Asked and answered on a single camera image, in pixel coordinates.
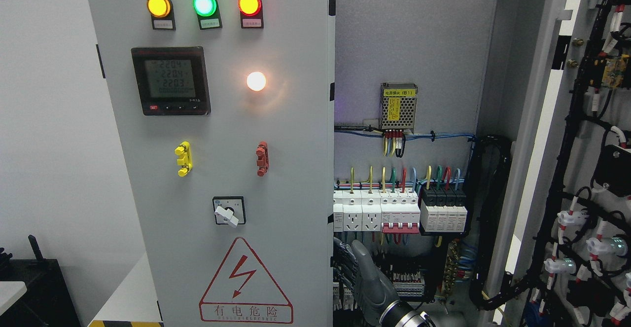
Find white glowing indicator lamp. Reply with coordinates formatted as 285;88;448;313
246;72;267;92

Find yellow indicator light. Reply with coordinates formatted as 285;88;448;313
146;0;172;19

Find dark grey robot left hand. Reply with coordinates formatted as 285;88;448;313
333;238;399;327

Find black box at left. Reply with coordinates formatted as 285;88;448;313
0;235;81;327

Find red terminal post block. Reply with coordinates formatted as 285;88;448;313
255;141;270;177

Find yellow terminal post block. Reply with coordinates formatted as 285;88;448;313
174;141;193;177

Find white rotary selector switch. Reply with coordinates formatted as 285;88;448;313
211;196;246;228

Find grey cabinet door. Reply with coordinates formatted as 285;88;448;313
88;0;334;327
475;0;630;327

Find red electric hazard sign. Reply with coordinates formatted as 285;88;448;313
199;237;294;325

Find red indicator light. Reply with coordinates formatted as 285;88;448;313
238;0;262;17

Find white socket breaker row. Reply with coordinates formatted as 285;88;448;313
333;188;420;234

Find black cable conduit right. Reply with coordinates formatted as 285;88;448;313
463;135;535;312

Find black digital power meter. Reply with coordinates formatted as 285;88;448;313
131;46;211;116

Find perforated metal power supply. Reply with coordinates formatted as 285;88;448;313
380;82;419;132

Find black surge protector modules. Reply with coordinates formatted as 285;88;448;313
420;187;468;235

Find green indicator light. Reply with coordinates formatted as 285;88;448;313
192;0;218;17

